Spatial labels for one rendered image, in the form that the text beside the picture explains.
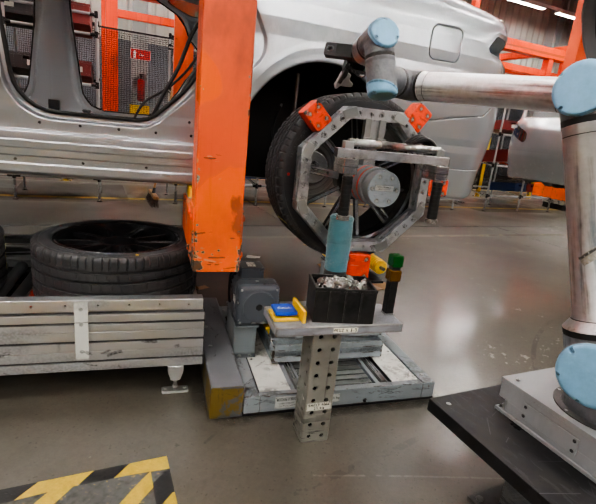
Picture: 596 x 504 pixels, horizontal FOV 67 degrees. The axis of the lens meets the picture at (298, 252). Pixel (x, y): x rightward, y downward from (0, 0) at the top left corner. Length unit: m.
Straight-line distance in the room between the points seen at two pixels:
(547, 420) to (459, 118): 1.54
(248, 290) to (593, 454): 1.20
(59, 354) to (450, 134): 1.96
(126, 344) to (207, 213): 0.57
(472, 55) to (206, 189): 1.52
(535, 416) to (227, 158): 1.16
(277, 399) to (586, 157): 1.23
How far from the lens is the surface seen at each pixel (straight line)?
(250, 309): 1.82
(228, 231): 1.55
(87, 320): 1.73
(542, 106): 1.35
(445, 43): 2.41
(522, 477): 1.29
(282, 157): 1.72
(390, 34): 1.48
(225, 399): 1.70
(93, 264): 1.79
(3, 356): 1.84
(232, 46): 1.51
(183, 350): 1.79
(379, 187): 1.62
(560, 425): 1.39
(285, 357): 1.91
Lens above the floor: 1.04
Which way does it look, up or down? 16 degrees down
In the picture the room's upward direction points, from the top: 6 degrees clockwise
